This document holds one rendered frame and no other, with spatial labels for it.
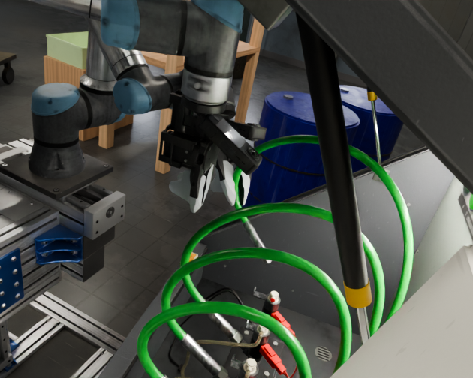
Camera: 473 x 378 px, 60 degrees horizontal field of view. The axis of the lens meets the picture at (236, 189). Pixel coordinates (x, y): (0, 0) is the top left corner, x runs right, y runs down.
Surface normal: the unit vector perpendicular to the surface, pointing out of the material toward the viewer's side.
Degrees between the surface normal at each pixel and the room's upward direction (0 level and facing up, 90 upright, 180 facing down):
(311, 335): 0
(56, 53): 90
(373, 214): 90
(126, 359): 0
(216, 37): 90
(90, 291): 0
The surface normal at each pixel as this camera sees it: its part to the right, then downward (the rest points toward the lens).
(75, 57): -0.49, 0.36
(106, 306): 0.18, -0.85
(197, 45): 0.16, 0.75
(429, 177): -0.30, 0.43
